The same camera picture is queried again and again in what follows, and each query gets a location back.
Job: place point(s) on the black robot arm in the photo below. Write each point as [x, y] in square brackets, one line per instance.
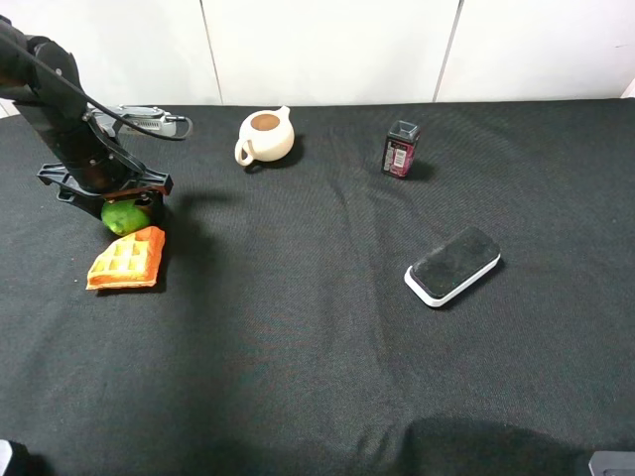
[41, 79]

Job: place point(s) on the orange waffle piece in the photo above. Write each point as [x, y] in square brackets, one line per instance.
[129, 262]

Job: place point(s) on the black white eraser block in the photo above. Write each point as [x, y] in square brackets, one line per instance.
[448, 271]

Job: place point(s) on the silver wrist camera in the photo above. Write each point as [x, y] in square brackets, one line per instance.
[153, 120]

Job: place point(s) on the grey object bottom right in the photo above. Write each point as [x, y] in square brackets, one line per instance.
[612, 463]

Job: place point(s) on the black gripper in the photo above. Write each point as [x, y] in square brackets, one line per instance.
[88, 187]

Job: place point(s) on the white black object bottom left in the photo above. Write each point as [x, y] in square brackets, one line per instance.
[14, 458]

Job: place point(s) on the cream ceramic teapot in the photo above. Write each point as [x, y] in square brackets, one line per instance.
[265, 136]

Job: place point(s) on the green lime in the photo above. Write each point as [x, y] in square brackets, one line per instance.
[124, 217]

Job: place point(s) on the dark red small box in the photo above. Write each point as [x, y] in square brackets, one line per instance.
[399, 148]

